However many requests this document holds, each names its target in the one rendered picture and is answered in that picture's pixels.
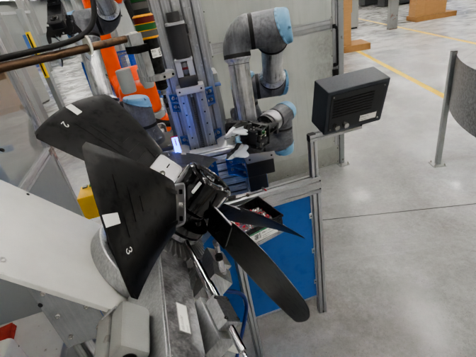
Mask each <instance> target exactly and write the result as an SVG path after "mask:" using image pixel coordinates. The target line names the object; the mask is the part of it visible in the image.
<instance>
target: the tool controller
mask: <svg viewBox="0 0 476 357"><path fill-rule="evenodd" d="M389 83H390V77H389V76H388V75H386V74H384V73H383V72H381V71H380V70H379V69H377V68H375V67H369V68H365V69H359V70H356V71H353V72H348V73H345V74H339V75H336V76H331V77H327V78H324V79H319V80H316V81H314V96H313V105H312V123H313V124H314V125H315V126H316V127H317V128H318V129H319V131H320V132H322V134H323V135H327V134H330V133H333V132H338V131H340V130H345V129H348V128H352V127H355V126H359V125H363V124H366V123H371V122H374V121H376V120H379V119H380V117H381V114H382V111H383V106H384V102H385V97H386V94H387V89H388V86H389Z"/></svg>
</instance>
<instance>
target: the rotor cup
mask: <svg viewBox="0 0 476 357"><path fill-rule="evenodd" d="M207 176H211V177H212V178H213V180H214V182H212V181H211V180H210V179H208V178H207ZM198 182H201V183H202V184H201V185H200V186H199V188H198V189H197V191H196V192H195V193H194V194H193V193H192V192H191V191H192V190H193V189H194V188H195V187H196V185H197V184H198ZM175 183H184V184H185V187H186V222H185V224H184V225H181V226H180V227H178V228H176V232H178V233H179V234H181V235H183V236H185V237H188V238H191V239H201V238H203V236H204V235H205V234H206V232H207V225H206V222H205V220H204V219H206V220H207V219H209V217H210V211H211V207H212V206H214V207H217V206H218V205H219V204H220V202H221V201H222V200H223V199H224V198H226V199H225V200H224V201H223V203H222V204H221V205H220V206H219V207H218V208H217V209H220V207H221V206H222V205H223V204H224V202H225V201H226V200H227V199H228V198H229V196H230V194H231V191H230V188H229V186H228V185H227V184H226V183H225V182H224V181H223V180H222V179H221V178H220V177H219V176H218V175H217V174H216V173H214V172H213V171H211V170H210V169H209V168H207V167H206V166H203V165H202V164H199V163H197V162H191V163H190V164H189V165H188V166H187V167H186V169H185V170H184V171H183V173H182V174H181V175H180V176H179V177H178V179H177V180H176V182H175ZM175 183H174V184H175Z"/></svg>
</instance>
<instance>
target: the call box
mask: <svg viewBox="0 0 476 357"><path fill-rule="evenodd" d="M77 201H78V203H79V205H80V207H81V209H82V211H83V214H84V216H85V218H87V219H89V220H90V219H92V218H95V217H100V215H99V213H98V209H97V206H96V202H95V199H94V195H93V192H92V190H91V187H89V185H88V188H84V189H82V187H81V189H80V191H79V195H78V198H77Z"/></svg>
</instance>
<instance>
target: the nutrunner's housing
mask: <svg viewBox="0 0 476 357"><path fill-rule="evenodd" d="M143 41H144V43H147V44H148V46H149V51H148V52H149V56H150V59H151V62H152V66H153V70H154V74H160V73H163V72H165V68H164V63H163V57H162V52H161V49H160V46H159V41H158V39H157V38H152V39H148V40H143ZM155 84H156V88H157V89H158V90H160V91H161V90H164V89H167V87H168V86H167V85H168V84H167V82H166V79H165V80H162V81H155Z"/></svg>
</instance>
